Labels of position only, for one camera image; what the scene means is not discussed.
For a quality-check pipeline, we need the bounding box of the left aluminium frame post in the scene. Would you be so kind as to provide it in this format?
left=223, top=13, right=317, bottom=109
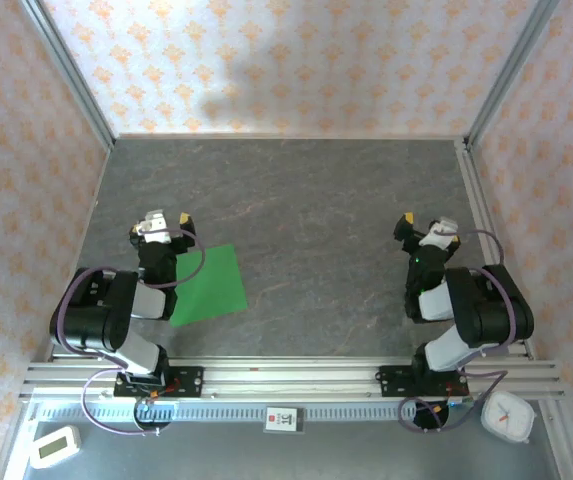
left=18, top=0, right=116, bottom=151

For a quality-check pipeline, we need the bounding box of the aluminium frame post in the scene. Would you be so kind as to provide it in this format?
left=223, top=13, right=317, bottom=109
left=18, top=0, right=116, bottom=151
left=465, top=0, right=562, bottom=149

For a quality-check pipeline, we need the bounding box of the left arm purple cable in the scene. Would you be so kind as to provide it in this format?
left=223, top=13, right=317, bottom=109
left=48, top=224, right=207, bottom=437

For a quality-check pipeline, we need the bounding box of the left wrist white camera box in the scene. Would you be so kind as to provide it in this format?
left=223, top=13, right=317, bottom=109
left=132, top=209, right=173, bottom=245

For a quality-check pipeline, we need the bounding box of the green paper sheet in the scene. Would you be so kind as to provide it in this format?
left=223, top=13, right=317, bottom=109
left=169, top=243, right=250, bottom=329

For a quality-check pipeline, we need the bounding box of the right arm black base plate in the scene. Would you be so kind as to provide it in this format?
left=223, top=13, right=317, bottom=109
left=377, top=365, right=471, bottom=400

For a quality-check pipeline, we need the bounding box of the grey metal sheet panel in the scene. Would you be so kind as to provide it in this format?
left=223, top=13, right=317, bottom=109
left=0, top=399, right=573, bottom=480

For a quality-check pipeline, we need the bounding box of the white analog clock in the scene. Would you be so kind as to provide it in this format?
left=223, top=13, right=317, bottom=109
left=480, top=390, right=538, bottom=445

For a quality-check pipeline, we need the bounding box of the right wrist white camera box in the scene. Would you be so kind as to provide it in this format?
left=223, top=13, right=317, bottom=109
left=417, top=216, right=460, bottom=248

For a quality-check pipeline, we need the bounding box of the right aluminium frame post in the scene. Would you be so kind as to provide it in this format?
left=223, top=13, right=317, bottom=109
left=465, top=0, right=562, bottom=149

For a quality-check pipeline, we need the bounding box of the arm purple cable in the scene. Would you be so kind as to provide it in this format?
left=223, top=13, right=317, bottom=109
left=48, top=224, right=207, bottom=437
left=398, top=227, right=522, bottom=434

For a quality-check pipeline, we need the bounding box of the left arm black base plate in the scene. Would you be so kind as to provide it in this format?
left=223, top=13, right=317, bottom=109
left=114, top=366, right=205, bottom=400

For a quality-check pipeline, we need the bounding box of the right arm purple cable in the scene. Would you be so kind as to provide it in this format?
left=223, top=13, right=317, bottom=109
left=398, top=227, right=522, bottom=434

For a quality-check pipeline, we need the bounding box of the aluminium side rail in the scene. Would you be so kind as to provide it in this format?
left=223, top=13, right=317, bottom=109
left=455, top=138, right=537, bottom=361

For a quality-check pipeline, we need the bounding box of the white digital timer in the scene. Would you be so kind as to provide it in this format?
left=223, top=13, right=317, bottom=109
left=29, top=424, right=83, bottom=470

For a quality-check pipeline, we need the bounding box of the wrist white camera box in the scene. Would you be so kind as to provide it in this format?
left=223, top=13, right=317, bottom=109
left=417, top=216, right=460, bottom=248
left=132, top=209, right=173, bottom=245

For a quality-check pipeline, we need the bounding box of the aluminium mounting rail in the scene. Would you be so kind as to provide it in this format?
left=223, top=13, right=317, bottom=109
left=19, top=353, right=566, bottom=401

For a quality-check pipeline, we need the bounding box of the white label card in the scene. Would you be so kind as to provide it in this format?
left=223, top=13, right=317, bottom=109
left=264, top=405, right=308, bottom=434

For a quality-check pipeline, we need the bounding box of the grey slotted cable duct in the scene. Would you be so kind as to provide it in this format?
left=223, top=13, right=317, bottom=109
left=37, top=402, right=420, bottom=422

